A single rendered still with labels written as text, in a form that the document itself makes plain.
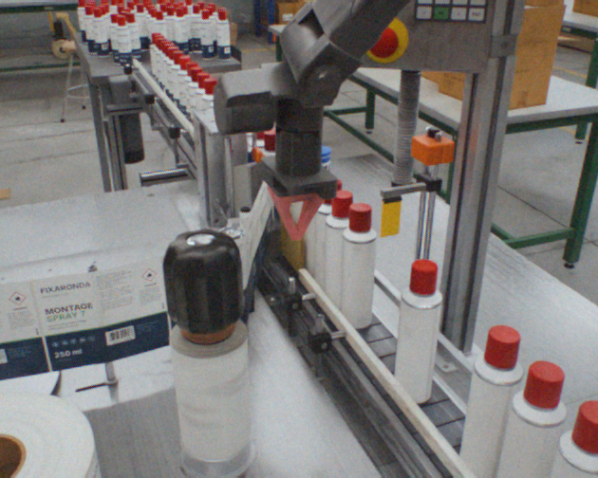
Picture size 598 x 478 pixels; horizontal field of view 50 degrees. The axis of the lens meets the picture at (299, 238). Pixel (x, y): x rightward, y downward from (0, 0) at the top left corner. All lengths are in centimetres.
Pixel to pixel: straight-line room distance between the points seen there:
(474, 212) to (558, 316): 36
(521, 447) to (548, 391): 7
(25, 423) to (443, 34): 65
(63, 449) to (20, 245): 88
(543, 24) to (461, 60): 174
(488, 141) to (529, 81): 173
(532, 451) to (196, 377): 35
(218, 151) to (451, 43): 48
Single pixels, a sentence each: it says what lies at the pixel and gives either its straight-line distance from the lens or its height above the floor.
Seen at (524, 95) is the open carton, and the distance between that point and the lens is 265.
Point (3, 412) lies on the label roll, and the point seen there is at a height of 102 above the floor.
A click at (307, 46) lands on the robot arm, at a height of 135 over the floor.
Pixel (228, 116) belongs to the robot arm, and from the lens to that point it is 72.
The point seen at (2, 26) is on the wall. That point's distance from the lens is 835.
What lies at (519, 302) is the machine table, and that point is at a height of 83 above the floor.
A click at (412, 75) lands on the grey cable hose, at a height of 126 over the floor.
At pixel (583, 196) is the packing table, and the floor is 36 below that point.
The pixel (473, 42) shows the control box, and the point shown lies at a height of 133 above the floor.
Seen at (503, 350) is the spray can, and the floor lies 107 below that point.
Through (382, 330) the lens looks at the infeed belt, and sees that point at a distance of 104.
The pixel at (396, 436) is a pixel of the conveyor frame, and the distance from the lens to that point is 89.
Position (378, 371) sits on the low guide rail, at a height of 91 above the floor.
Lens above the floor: 148
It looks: 28 degrees down
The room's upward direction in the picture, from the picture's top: straight up
